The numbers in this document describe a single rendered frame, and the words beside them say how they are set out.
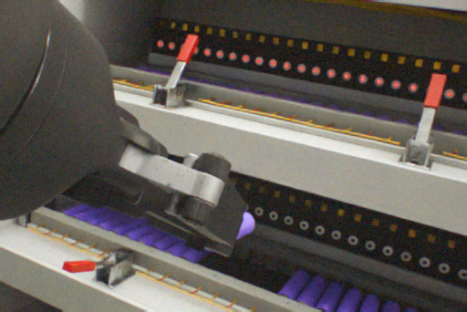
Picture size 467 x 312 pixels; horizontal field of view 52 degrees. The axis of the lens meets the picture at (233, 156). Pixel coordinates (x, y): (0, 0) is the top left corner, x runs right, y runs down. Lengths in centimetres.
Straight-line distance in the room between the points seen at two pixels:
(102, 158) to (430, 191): 33
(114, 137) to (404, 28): 58
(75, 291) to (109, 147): 41
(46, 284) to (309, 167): 32
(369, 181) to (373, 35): 30
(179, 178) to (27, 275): 45
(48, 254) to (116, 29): 34
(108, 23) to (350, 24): 34
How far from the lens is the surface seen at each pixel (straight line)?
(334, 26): 71
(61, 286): 57
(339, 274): 59
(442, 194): 44
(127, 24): 76
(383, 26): 70
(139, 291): 53
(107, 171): 16
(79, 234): 61
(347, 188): 45
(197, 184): 17
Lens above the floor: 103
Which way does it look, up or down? 5 degrees up
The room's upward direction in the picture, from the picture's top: 17 degrees clockwise
